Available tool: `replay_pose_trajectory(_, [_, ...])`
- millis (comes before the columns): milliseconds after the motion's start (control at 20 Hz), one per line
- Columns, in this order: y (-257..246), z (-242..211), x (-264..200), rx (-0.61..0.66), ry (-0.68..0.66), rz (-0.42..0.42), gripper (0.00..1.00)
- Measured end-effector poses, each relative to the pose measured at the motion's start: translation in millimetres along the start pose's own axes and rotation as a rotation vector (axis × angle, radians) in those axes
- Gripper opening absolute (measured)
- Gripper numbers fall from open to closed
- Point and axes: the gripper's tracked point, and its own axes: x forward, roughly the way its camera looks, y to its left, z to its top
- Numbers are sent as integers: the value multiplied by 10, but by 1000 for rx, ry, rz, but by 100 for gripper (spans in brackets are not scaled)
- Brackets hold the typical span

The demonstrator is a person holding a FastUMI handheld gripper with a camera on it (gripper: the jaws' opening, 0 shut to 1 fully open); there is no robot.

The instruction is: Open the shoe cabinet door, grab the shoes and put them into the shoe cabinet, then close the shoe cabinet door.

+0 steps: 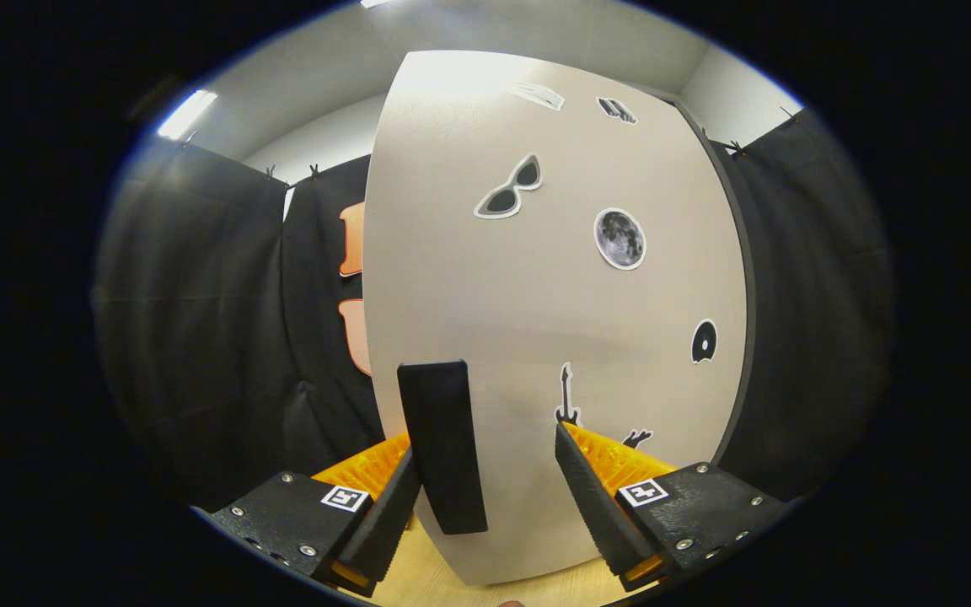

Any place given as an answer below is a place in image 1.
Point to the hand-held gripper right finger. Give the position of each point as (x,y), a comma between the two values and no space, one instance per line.
(595,506)

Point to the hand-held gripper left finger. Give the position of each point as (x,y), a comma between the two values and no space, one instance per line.
(384,527)

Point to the beige shoe cabinet door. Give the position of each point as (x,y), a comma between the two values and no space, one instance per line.
(536,320)

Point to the dark grey shoe cabinet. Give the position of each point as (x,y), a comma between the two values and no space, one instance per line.
(751,278)

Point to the black backdrop cloth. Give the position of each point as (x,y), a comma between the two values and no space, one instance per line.
(199,337)

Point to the row of black cloth clips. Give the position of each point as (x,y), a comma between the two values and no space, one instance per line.
(313,171)

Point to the narrow ceiling light panel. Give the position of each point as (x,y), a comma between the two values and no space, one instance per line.
(187,115)

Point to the wide ceiling light panel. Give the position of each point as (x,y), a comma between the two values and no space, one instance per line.
(374,3)

